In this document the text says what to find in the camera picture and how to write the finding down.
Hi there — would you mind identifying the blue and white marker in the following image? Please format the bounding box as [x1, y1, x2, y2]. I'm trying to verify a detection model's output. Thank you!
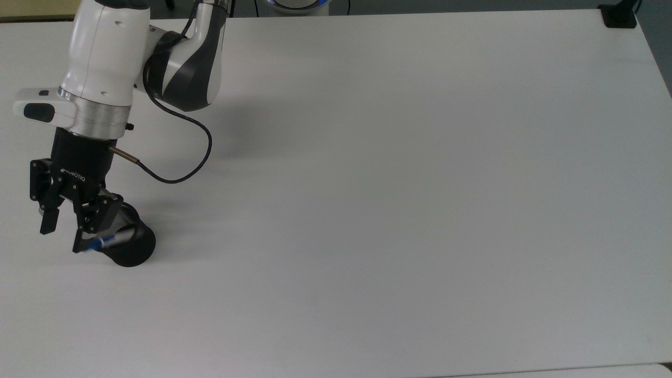
[86, 230, 133, 252]

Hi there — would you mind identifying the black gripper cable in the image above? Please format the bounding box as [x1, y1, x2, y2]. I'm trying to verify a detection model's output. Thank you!
[108, 0, 214, 185]

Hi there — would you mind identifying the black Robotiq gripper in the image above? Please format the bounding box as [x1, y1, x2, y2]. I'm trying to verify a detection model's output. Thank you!
[29, 128, 124, 254]

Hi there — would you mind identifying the black mesh pen cup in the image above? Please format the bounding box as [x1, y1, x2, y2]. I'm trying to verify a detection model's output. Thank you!
[96, 202, 157, 268]

